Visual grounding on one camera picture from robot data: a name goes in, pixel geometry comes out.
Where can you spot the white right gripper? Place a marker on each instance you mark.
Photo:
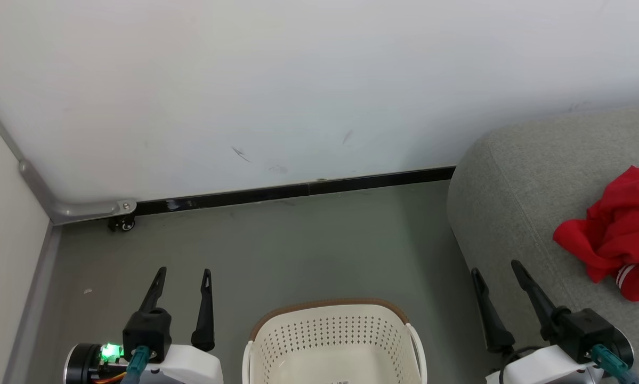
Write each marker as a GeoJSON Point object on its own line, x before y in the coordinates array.
{"type": "Point", "coordinates": [546, 369]}

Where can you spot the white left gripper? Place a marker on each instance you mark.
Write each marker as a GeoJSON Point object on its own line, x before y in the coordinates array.
{"type": "Point", "coordinates": [188, 368]}

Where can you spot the red garment with white stripes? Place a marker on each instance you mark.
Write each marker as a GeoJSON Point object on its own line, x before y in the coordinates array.
{"type": "Point", "coordinates": [591, 245]}

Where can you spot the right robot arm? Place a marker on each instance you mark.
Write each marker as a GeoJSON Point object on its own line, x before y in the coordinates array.
{"type": "Point", "coordinates": [625, 346]}

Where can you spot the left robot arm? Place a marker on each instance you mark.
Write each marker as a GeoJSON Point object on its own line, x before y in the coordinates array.
{"type": "Point", "coordinates": [79, 365]}

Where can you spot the grey fabric sofa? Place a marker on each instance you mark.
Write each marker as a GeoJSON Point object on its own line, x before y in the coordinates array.
{"type": "Point", "coordinates": [522, 186]}

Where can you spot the small black caster wheel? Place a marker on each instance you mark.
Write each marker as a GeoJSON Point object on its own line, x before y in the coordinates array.
{"type": "Point", "coordinates": [122, 224]}

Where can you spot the cream perforated laundry basket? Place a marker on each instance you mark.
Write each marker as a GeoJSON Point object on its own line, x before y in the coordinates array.
{"type": "Point", "coordinates": [324, 341]}

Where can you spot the black baseboard strip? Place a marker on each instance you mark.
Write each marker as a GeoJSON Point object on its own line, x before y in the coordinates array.
{"type": "Point", "coordinates": [276, 193]}

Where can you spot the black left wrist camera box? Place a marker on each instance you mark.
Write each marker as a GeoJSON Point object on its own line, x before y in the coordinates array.
{"type": "Point", "coordinates": [147, 330]}

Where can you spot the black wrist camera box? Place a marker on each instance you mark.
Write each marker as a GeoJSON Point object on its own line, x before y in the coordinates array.
{"type": "Point", "coordinates": [147, 330]}
{"type": "Point", "coordinates": [585, 330]}

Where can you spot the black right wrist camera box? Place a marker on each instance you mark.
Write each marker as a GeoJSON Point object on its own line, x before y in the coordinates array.
{"type": "Point", "coordinates": [585, 330]}

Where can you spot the grey metal partition frame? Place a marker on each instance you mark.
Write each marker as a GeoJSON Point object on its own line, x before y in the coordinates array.
{"type": "Point", "coordinates": [85, 209]}

